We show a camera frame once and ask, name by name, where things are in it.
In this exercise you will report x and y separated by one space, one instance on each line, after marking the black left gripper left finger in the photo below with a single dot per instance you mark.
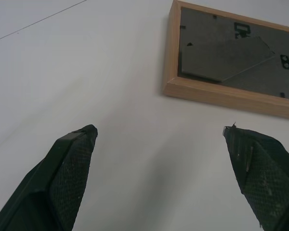
53 178

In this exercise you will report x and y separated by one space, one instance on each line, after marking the wooden picture frame back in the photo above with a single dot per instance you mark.
231 60

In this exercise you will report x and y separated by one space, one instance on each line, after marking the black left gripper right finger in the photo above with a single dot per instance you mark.
262 173

